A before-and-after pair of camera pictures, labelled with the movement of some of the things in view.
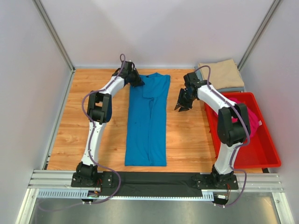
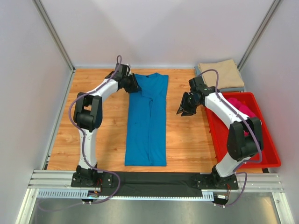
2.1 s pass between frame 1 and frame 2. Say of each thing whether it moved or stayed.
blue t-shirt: stayed
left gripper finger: moved
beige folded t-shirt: stayed
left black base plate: stayed
